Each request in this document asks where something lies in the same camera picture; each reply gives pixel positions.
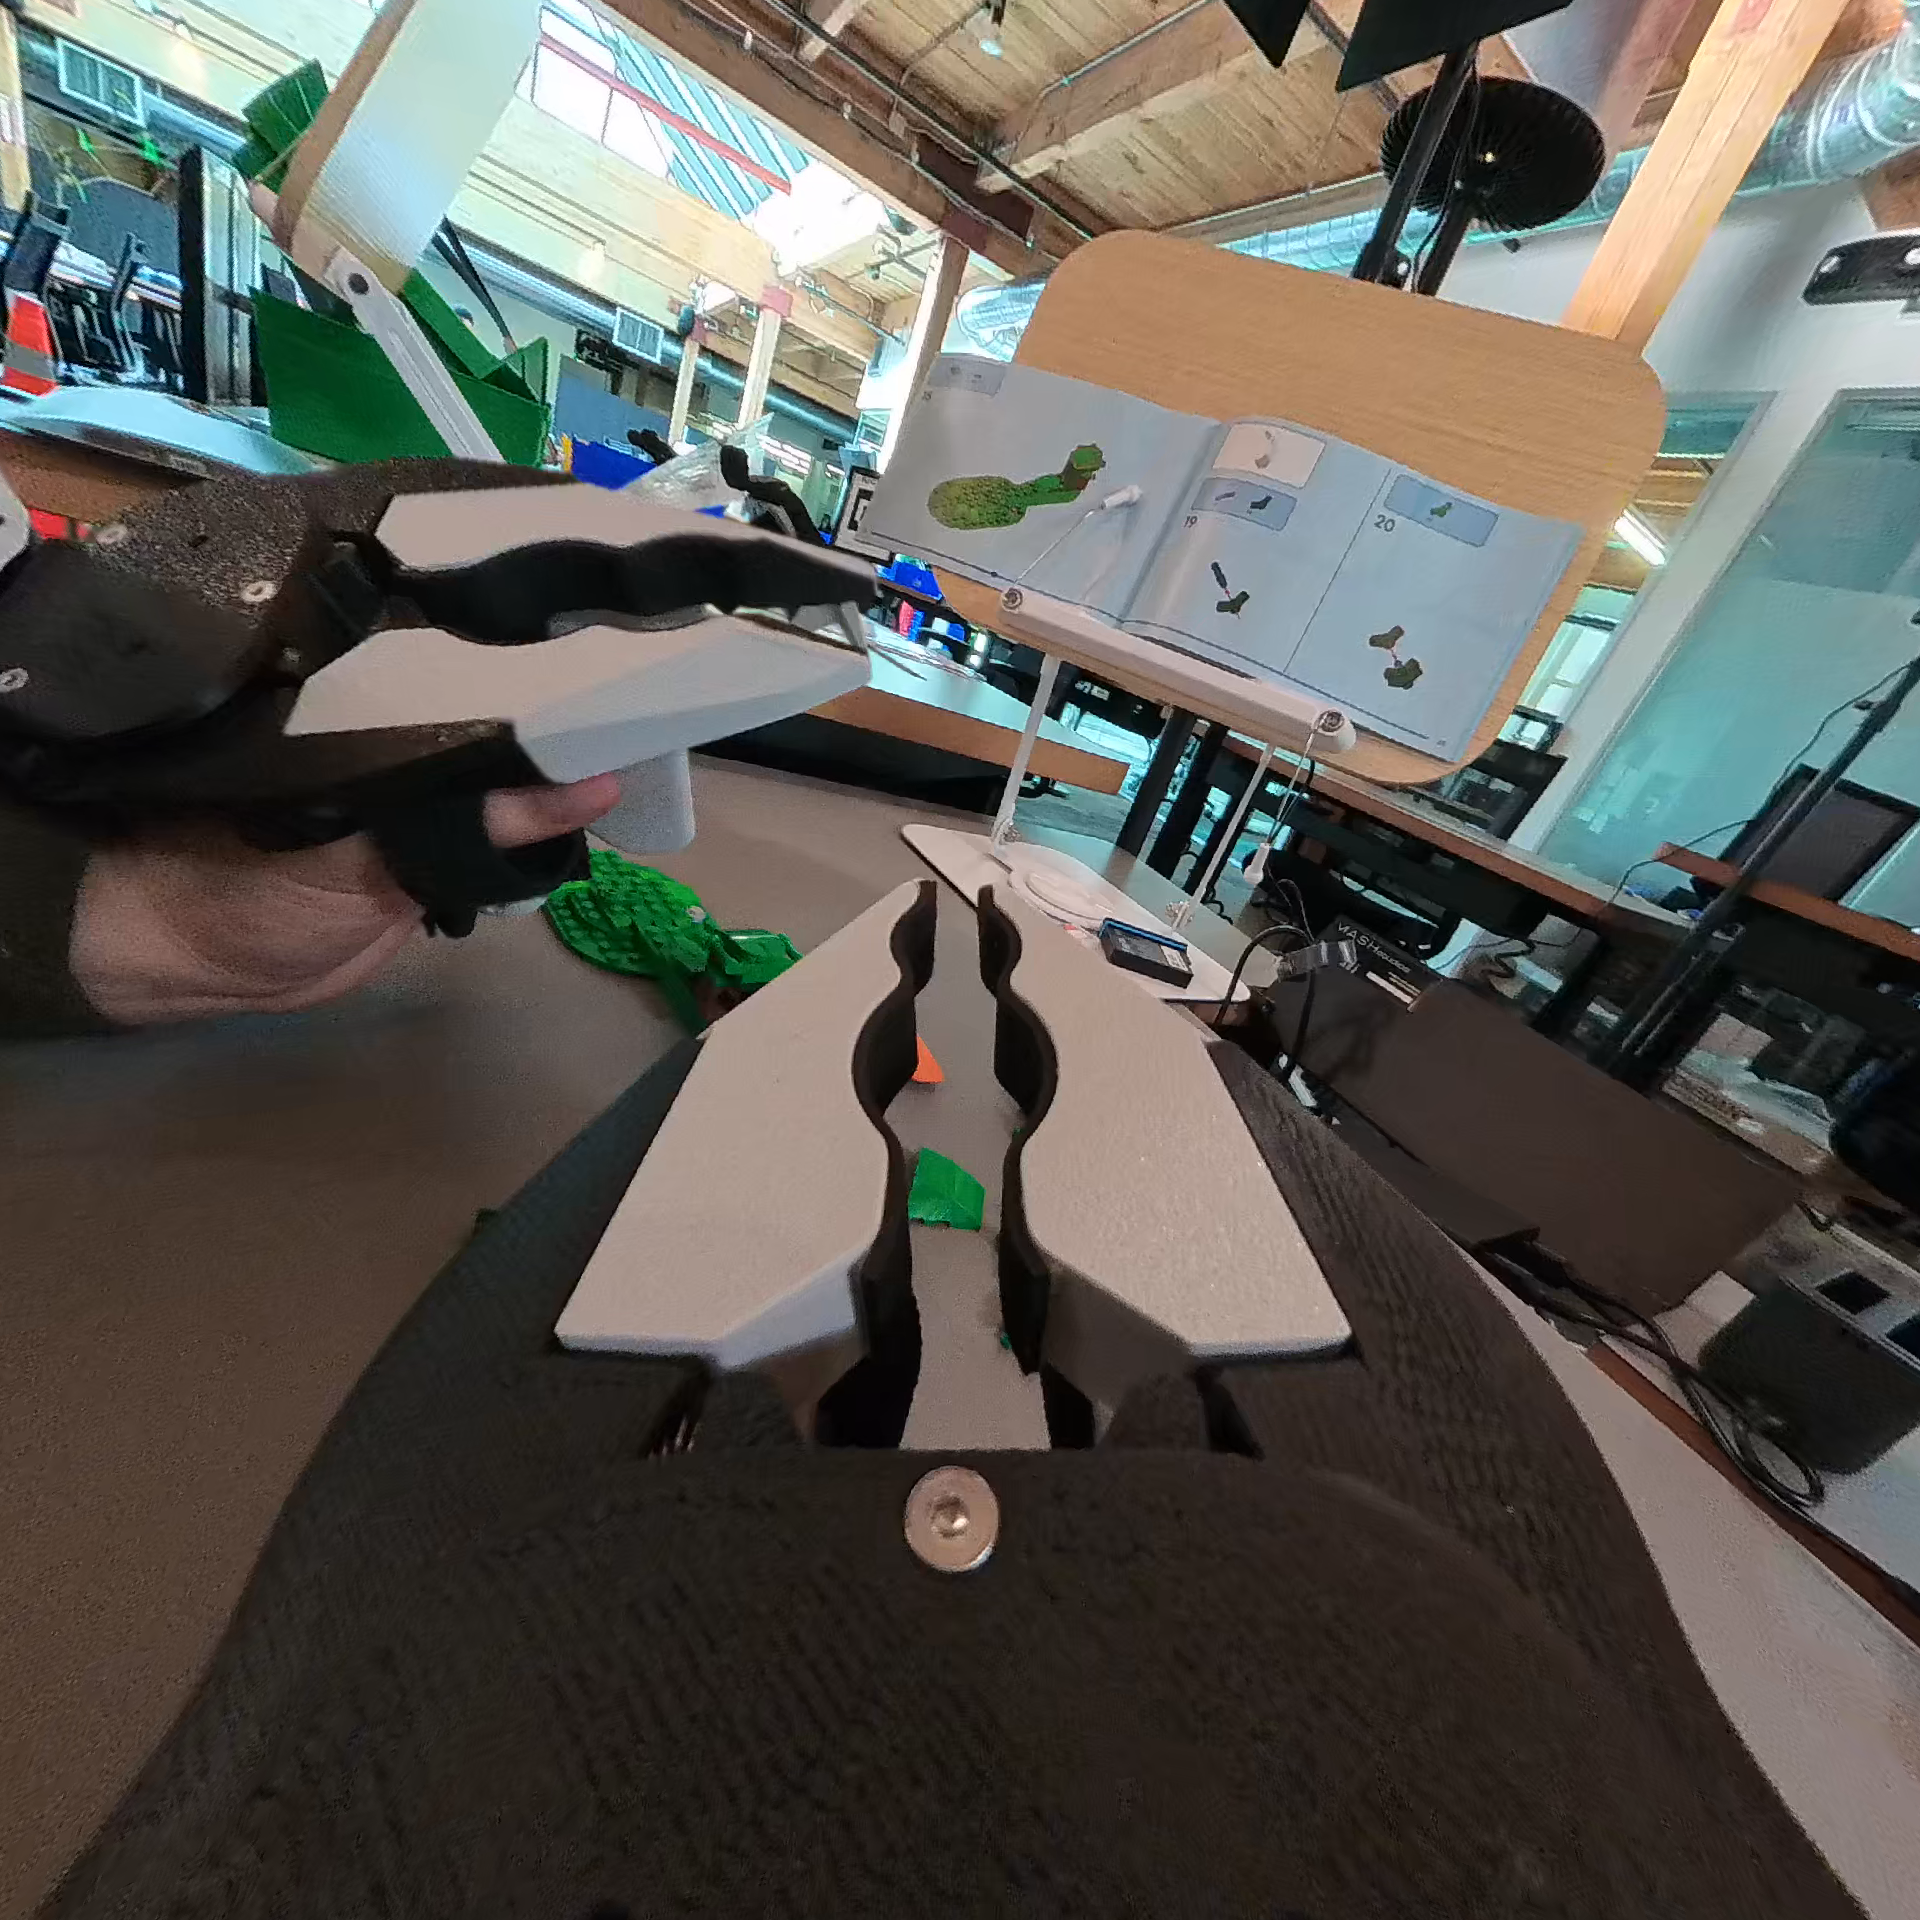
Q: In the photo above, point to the small black box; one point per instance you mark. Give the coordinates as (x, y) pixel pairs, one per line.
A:
(1148, 950)

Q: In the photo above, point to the black battery charger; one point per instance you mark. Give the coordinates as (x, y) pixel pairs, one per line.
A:
(1815, 1372)

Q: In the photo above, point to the white book stand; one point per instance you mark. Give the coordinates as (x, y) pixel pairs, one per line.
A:
(421, 119)

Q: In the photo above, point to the green cardboard box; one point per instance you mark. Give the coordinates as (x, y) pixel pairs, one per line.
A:
(285, 119)
(377, 390)

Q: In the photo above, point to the wooden office desk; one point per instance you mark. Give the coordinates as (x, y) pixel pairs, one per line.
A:
(1787, 901)

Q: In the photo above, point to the blue storage bin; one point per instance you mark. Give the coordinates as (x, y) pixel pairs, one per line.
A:
(599, 459)

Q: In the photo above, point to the wooden book stand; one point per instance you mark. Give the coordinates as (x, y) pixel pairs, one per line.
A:
(1350, 329)

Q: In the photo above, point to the orange traffic cone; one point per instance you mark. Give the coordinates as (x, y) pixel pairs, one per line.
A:
(25, 347)

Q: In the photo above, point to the green brick model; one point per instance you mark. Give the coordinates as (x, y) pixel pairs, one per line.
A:
(646, 932)

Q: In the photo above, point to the wood-edged office desk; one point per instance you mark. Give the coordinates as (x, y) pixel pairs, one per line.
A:
(962, 720)

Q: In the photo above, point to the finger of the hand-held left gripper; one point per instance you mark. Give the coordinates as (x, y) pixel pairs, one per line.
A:
(525, 528)
(599, 691)

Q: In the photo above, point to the black tripod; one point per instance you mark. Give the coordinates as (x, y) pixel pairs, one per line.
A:
(1756, 878)

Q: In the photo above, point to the clear plastic bag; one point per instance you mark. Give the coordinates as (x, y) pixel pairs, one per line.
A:
(691, 475)

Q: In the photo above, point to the black equipment case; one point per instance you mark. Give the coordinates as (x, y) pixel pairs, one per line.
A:
(1530, 1109)

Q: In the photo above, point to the scattered green bricks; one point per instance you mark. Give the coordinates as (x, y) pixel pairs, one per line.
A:
(946, 1193)

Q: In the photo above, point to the person's left hand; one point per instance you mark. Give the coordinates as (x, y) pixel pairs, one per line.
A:
(226, 932)

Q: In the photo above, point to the wooden pillar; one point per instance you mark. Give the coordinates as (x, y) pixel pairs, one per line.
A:
(1694, 166)

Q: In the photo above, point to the unused hand-held gripper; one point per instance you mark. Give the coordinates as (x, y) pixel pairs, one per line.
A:
(773, 495)

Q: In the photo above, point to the black computer monitor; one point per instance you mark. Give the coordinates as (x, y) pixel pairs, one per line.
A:
(218, 271)

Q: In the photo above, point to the orange brick separator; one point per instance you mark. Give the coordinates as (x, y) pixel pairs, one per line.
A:
(927, 1061)

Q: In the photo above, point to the black wall light fixture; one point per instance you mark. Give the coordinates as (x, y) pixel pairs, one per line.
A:
(1862, 271)

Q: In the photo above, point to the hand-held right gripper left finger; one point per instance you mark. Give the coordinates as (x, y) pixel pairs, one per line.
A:
(721, 1201)

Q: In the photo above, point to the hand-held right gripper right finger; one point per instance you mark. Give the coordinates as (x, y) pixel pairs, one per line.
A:
(1185, 1201)

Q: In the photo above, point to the black studio light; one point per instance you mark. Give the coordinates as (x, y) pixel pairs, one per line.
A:
(1494, 150)

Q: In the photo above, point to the instruction booklet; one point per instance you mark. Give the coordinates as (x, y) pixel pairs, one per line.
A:
(1350, 600)

